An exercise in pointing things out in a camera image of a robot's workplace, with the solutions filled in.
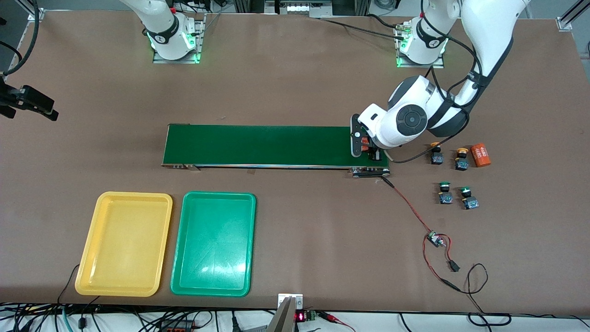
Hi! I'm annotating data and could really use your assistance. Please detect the green belt conveyor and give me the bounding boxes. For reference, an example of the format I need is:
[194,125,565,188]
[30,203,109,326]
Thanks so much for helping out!
[161,123,391,179]

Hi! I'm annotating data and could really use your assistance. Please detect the grey control box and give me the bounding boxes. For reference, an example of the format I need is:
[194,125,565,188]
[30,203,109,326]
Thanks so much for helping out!
[265,0,333,19]

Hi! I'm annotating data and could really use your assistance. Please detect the yellow plastic tray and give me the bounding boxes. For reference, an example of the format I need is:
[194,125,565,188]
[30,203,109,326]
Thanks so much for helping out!
[75,191,173,297]

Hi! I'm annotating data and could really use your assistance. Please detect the red clip leads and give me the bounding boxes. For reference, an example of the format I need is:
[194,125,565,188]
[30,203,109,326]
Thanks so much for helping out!
[318,311,358,332]

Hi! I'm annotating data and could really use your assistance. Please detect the green plastic tray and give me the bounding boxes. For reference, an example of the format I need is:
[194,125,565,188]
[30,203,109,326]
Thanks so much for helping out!
[170,191,257,297]

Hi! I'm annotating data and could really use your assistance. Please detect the black orange power strip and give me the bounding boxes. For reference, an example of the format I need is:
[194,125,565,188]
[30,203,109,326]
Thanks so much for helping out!
[159,319,203,332]

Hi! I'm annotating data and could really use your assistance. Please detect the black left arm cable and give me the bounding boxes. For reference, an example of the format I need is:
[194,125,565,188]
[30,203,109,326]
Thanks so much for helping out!
[383,0,484,165]

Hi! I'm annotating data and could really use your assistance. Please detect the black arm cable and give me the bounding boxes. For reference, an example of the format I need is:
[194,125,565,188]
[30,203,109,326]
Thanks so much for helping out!
[383,0,484,165]
[0,0,41,77]

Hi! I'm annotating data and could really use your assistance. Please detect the red black conveyor wire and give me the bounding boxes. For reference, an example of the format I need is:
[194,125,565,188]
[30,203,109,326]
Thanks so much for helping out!
[380,177,461,292]

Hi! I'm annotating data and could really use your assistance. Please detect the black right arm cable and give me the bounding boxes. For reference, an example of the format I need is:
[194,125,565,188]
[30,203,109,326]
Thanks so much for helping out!
[0,0,41,77]

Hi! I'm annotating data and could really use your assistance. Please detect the aluminium corner bracket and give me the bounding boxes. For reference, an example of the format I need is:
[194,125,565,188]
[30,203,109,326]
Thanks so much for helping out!
[555,0,590,32]
[27,0,46,22]

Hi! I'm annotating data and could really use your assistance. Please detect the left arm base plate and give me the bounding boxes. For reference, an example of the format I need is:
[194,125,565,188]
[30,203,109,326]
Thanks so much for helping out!
[395,22,445,69]

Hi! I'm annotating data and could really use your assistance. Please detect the thick black base cable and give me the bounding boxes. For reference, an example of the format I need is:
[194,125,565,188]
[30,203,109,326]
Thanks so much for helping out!
[320,14,408,41]

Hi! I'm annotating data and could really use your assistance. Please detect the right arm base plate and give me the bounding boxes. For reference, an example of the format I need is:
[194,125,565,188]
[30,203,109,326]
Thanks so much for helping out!
[152,13,204,64]

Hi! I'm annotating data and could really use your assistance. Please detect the thin black looped cable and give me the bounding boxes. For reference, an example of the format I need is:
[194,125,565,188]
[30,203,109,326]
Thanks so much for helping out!
[442,263,512,327]

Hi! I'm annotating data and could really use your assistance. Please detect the aluminium camera mount profile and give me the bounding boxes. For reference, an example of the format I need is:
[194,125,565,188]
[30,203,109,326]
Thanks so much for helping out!
[266,294,305,332]

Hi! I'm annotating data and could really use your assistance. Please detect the thin black table cable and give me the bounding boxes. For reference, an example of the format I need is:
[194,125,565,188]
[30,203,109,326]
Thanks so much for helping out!
[57,264,100,306]

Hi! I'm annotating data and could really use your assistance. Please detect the tangled black cable bundle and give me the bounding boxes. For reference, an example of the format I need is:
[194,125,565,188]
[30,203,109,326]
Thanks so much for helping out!
[0,302,277,332]

